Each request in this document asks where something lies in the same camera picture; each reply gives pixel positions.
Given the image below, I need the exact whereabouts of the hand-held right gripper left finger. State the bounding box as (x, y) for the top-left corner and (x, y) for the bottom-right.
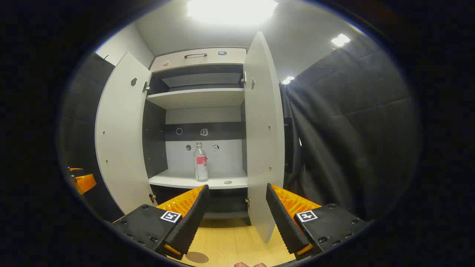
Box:
(112, 184), (210, 261)

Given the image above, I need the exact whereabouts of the black backdrop cloth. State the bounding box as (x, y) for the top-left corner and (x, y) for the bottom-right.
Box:
(59, 35), (422, 223)

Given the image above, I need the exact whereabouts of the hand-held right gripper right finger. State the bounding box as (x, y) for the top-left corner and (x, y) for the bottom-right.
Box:
(266, 183), (371, 262)

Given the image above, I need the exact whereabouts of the grey cabinet flap panel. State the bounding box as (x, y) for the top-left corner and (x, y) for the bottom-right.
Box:
(150, 47), (248, 73)

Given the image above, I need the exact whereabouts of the large ceiling light panel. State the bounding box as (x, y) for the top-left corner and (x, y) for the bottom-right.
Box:
(187, 0), (279, 26)

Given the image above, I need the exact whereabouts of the clear plastic bottle pink label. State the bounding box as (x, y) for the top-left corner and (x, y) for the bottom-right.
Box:
(193, 142), (209, 182)

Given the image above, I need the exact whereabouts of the grey cabinet shelf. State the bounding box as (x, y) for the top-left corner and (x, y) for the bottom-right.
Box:
(148, 169), (248, 190)
(146, 88), (245, 110)

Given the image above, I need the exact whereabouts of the brown round coaster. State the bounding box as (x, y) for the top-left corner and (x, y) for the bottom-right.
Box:
(185, 251), (209, 264)

